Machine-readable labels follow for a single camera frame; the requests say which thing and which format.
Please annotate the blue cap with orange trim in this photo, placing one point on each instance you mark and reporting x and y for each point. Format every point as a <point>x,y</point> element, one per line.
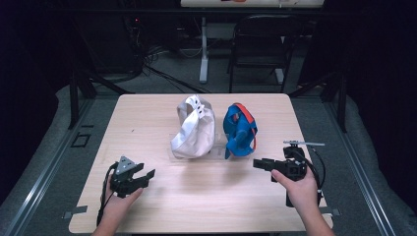
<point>239,131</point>

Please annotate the clear acrylic rack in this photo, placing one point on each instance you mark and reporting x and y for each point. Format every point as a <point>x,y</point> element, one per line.
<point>218,150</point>

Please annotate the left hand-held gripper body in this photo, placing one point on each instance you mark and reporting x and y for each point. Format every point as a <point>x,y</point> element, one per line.
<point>123,178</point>

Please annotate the white desk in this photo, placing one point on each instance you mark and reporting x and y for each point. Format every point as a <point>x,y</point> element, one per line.
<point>204,49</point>

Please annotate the person's right hand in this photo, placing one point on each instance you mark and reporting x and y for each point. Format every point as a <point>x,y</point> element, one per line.
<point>300,191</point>

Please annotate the person's left hand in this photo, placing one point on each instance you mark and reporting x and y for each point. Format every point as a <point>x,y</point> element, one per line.
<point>116,205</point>

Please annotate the grey table bracket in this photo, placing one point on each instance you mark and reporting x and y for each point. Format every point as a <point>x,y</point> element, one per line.
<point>331,211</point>
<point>75,211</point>

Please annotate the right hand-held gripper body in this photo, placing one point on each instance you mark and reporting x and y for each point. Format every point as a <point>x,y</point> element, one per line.
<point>293,167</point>

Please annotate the metal floor rail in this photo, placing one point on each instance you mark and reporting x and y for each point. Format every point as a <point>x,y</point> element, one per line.
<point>42,177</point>
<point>364,183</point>

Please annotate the black metal stand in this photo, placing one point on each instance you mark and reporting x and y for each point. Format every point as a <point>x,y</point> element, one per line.
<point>74,95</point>
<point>342,98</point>

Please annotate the black folding chair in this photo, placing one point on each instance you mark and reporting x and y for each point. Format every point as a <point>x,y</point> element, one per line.
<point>262,42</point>

